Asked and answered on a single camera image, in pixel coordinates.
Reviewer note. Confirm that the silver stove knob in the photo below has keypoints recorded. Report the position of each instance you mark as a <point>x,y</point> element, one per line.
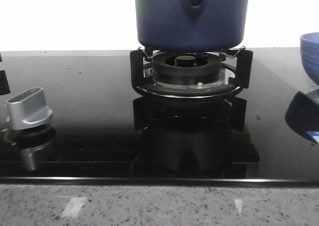
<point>28,110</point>

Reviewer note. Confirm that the black gas burner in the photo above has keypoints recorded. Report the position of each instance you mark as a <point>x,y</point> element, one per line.
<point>187,69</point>

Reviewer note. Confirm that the blue label sticker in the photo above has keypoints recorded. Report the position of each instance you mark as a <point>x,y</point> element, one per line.
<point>314,135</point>

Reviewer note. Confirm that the blue cooking pot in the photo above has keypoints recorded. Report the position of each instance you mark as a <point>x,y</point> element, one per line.
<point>190,25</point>

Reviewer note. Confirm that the black left pot support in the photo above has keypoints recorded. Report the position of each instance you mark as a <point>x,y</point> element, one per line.
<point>4,86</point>

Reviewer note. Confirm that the blue ceramic bowl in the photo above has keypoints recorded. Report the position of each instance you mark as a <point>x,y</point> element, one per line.
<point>309,51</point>

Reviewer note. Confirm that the black glass cooktop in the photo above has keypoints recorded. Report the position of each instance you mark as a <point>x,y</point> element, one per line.
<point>103,133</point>

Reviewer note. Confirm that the black pot support grate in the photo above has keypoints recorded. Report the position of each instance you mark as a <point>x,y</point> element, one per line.
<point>235,76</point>

